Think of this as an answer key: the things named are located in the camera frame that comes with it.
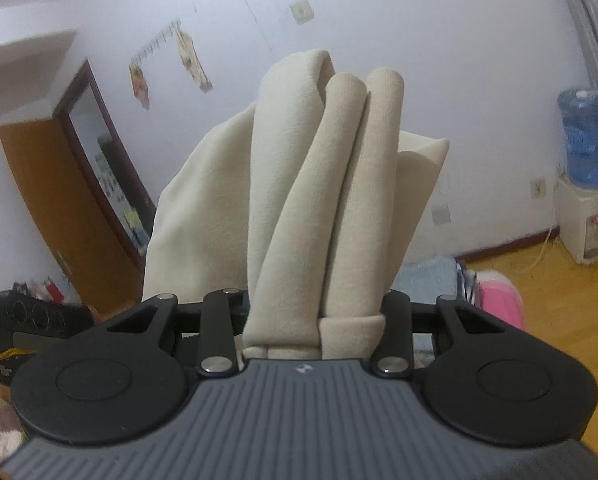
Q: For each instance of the pink floral blanket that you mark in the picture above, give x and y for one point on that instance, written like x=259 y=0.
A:
x=499 y=297

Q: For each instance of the wall hook rack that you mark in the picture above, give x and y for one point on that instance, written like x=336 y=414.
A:
x=171 y=46

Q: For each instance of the beige zip hoodie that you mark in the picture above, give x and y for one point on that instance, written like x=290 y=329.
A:
x=307 y=200

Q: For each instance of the brown wooden door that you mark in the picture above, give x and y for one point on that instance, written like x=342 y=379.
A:
x=68 y=217

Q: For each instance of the wall light switch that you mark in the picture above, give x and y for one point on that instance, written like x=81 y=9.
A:
x=301 y=11

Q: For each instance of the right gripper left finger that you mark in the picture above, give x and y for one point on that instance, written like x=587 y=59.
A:
x=216 y=351

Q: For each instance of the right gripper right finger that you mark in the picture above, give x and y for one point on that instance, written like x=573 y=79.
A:
x=393 y=357

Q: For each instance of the blue water jug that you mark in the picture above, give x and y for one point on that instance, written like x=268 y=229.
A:
x=579 y=113

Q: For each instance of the white water dispenser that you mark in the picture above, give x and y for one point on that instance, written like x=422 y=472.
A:
x=577 y=218

